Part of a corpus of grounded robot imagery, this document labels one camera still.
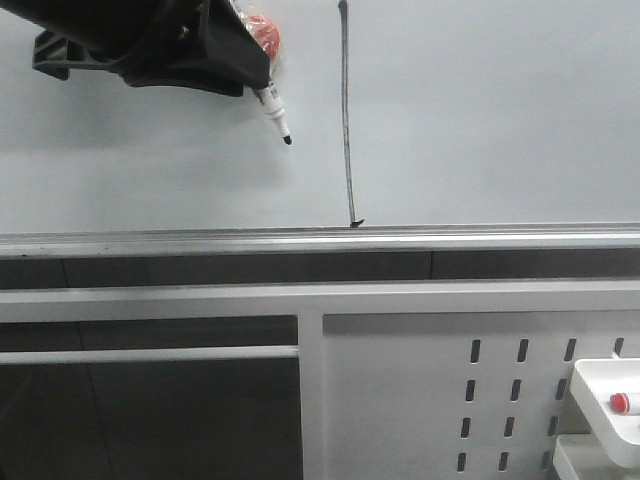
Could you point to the red capped whiteboard marker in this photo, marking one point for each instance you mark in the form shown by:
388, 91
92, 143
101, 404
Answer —
625, 403

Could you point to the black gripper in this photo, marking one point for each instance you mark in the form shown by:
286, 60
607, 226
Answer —
201, 45

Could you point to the black whiteboard marker with magnet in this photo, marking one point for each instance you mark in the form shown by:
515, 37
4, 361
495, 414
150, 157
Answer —
267, 35

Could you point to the grey metal pegboard stand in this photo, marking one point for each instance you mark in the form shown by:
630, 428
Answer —
373, 381

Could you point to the white plastic marker tray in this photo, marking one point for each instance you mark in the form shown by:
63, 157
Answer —
592, 383

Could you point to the lower white plastic tray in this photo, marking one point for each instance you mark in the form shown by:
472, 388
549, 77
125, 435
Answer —
580, 457

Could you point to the white whiteboard with aluminium frame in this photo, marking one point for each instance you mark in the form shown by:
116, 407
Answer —
477, 122

